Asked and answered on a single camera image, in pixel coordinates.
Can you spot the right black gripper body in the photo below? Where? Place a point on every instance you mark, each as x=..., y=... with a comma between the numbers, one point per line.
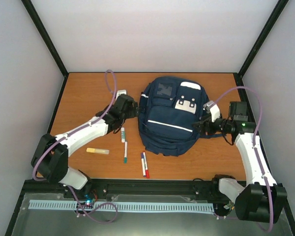
x=211, y=130

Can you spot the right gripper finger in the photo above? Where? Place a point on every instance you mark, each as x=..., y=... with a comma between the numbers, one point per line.
x=198, y=123
x=198, y=128

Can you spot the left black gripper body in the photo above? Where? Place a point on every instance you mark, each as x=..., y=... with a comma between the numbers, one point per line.
x=132, y=113

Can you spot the navy blue student backpack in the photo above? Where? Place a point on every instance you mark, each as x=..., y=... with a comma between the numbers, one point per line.
x=167, y=109

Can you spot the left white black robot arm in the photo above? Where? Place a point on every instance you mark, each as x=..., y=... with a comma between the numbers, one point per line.
x=50, y=160

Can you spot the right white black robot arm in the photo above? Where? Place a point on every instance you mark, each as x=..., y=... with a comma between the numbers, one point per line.
x=261, y=199

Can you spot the green cap glue stick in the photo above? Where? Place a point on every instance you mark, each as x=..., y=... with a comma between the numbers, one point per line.
x=123, y=139

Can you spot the teal tip white marker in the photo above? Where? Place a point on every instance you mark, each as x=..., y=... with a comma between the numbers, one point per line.
x=125, y=152

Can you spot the blue purple marker pen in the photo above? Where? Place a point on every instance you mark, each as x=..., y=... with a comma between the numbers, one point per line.
x=143, y=165

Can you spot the yellow highlighter clear cap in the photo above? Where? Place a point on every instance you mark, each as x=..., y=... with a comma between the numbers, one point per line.
x=97, y=151

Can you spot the red marker pen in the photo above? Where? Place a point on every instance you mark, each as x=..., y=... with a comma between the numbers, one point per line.
x=146, y=165

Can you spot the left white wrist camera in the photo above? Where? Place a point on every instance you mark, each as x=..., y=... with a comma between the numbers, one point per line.
x=120, y=92

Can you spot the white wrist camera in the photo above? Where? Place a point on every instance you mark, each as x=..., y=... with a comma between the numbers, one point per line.
x=120, y=92
x=212, y=108

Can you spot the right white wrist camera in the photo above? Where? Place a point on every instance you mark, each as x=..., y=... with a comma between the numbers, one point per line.
x=212, y=108

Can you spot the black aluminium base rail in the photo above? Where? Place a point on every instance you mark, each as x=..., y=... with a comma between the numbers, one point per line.
x=215, y=191

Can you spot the black frame post left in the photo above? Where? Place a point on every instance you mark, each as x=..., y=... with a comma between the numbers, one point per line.
x=28, y=5

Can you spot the black frame post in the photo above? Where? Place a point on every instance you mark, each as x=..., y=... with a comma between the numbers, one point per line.
x=272, y=19
x=28, y=5

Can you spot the light blue cable duct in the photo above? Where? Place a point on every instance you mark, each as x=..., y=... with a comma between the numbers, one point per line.
x=129, y=207

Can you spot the black frame post right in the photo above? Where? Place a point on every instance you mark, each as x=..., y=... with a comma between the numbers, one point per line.
x=272, y=19

